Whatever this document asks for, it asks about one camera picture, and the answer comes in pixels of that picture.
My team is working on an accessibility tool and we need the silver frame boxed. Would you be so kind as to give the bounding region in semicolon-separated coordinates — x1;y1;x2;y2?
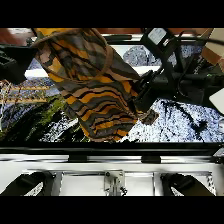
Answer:
0;152;224;197

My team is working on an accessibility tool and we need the black cable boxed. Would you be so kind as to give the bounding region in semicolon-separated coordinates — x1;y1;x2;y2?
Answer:
173;29;224;98

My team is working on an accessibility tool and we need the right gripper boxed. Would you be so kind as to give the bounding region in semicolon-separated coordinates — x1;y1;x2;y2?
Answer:
133;70;160;114

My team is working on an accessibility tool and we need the yellow grey striped sweater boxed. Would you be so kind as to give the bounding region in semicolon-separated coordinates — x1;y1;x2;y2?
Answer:
31;28;160;144

